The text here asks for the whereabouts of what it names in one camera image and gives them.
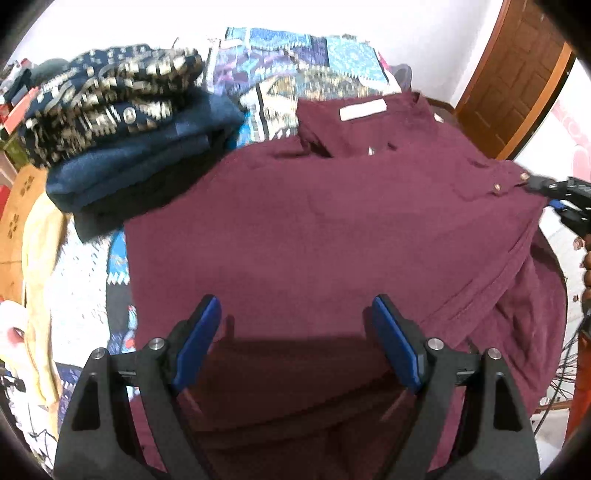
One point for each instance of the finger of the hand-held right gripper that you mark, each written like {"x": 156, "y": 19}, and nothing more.
{"x": 554, "y": 187}
{"x": 575, "y": 221}

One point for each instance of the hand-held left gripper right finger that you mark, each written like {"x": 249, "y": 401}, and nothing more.
{"x": 398, "y": 341}

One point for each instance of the brown wooden door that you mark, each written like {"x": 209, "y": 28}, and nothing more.
{"x": 512, "y": 78}

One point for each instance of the red box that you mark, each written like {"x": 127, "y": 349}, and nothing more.
{"x": 18, "y": 110}

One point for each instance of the navy blue folded garment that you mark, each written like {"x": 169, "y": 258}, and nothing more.
{"x": 138, "y": 157}

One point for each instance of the black folded garment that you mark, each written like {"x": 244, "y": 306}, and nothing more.
{"x": 115, "y": 217}

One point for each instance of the yellow beige cloth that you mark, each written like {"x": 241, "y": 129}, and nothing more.
{"x": 41, "y": 286}

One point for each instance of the orange red post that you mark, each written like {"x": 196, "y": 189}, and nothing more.
{"x": 579, "y": 406}

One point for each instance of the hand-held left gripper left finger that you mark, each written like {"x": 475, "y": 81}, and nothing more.
{"x": 199, "y": 333}

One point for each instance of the blue patchwork blanket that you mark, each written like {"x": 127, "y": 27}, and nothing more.
{"x": 286, "y": 69}

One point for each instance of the navy gold patterned garment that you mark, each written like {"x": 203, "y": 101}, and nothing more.
{"x": 101, "y": 101}

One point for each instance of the maroon shirt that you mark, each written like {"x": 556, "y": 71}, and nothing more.
{"x": 323, "y": 230}

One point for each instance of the pink wall decoration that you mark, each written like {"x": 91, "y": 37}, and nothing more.
{"x": 575, "y": 138}

